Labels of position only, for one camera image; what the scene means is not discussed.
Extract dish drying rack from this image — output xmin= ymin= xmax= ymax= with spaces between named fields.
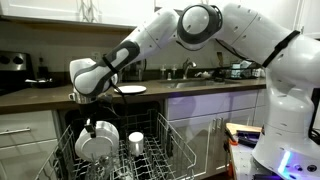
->
xmin=213 ymin=60 xmax=264 ymax=80

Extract steel kitchen sink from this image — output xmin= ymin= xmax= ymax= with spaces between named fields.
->
xmin=161 ymin=79 xmax=232 ymax=89

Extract wire dishwasher rack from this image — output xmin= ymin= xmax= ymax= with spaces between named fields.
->
xmin=34 ymin=109 xmax=196 ymax=180

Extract white cup in rack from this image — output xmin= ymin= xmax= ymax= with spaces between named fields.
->
xmin=129 ymin=132 xmax=144 ymax=157

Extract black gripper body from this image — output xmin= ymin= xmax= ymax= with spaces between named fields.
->
xmin=79 ymin=98 xmax=114 ymax=134

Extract chrome sink faucet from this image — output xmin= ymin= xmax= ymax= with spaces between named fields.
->
xmin=183 ymin=59 xmax=197 ymax=79

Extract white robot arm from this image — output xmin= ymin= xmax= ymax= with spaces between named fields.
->
xmin=70 ymin=2 xmax=320 ymax=180

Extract black stove range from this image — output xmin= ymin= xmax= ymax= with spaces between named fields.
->
xmin=0 ymin=50 xmax=35 ymax=95

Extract white cabinet doors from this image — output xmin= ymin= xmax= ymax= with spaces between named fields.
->
xmin=167 ymin=89 xmax=265 ymax=179

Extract white plate on counter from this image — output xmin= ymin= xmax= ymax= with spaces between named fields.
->
xmin=114 ymin=85 xmax=147 ymax=94

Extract white cabinet drawer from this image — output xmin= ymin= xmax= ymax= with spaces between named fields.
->
xmin=0 ymin=110 xmax=57 ymax=147

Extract white plate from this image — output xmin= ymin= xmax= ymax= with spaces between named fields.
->
xmin=114 ymin=85 xmax=147 ymax=94
xmin=75 ymin=121 xmax=119 ymax=162

